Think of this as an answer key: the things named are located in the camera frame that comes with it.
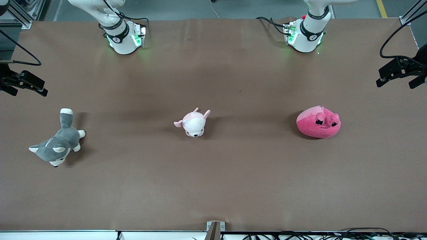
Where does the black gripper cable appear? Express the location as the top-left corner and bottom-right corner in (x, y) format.
(380, 9), (427, 61)
(0, 29), (42, 66)

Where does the grey metal bracket post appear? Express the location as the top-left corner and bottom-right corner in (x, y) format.
(206, 221), (226, 240)

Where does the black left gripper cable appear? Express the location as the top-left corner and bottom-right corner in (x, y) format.
(380, 9), (427, 61)

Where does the pale pink puppy plush toy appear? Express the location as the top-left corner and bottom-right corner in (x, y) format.
(173, 107), (211, 138)

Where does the thin grey floor cable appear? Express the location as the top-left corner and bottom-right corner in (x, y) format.
(209, 0), (221, 19)

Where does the aluminium frame profile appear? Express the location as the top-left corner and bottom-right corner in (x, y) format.
(399, 0), (427, 26)
(0, 0), (46, 30)

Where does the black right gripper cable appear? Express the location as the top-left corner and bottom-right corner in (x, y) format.
(0, 29), (42, 66)

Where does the brown table cover sheet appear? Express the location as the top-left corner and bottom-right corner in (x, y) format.
(0, 17), (427, 233)

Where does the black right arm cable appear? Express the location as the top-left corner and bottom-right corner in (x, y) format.
(103, 0), (149, 31)

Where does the left arm base connector plate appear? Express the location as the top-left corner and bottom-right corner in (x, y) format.
(283, 21), (298, 46)

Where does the round bright pink plush toy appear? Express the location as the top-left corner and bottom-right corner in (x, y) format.
(296, 105), (341, 139)

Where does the white table edge rail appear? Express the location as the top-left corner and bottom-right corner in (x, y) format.
(0, 230), (427, 240)

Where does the grey husky plush toy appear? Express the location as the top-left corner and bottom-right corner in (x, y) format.
(28, 108), (86, 168)

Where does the right arm base connector plate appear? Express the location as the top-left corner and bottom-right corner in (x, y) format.
(132, 25), (147, 48)

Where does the black left arm base cable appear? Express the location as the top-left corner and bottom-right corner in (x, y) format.
(256, 16), (288, 36)

